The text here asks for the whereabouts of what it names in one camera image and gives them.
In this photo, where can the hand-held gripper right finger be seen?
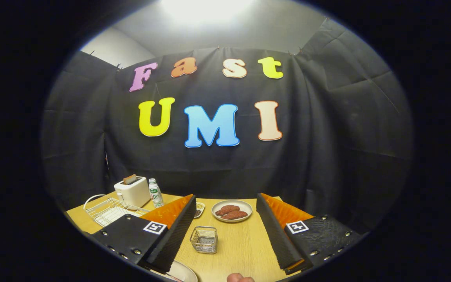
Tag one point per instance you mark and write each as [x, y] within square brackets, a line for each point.
[276, 235]

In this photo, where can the plastic bottle with green label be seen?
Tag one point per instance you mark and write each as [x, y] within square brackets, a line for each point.
[156, 196]

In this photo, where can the small beige meat plate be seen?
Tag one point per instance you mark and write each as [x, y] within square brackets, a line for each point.
[245, 206]

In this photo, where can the large beige plate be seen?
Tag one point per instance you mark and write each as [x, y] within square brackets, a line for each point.
[184, 272]

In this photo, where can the white toaster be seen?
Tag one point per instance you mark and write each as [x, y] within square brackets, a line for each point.
[135, 192]

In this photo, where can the white drip tray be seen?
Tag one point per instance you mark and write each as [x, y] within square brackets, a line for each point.
[112, 213]

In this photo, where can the brown toast slice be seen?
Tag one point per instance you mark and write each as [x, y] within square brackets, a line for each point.
[129, 179]

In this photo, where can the black backdrop cloth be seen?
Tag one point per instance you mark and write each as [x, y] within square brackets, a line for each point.
[327, 156]

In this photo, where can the white divided dish with beans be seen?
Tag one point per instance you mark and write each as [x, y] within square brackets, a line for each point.
[200, 207]

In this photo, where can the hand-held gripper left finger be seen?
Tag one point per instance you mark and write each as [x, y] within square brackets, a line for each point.
[178, 231]

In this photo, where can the red meat patty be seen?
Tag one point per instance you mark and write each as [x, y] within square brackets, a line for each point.
[227, 209]
[235, 215]

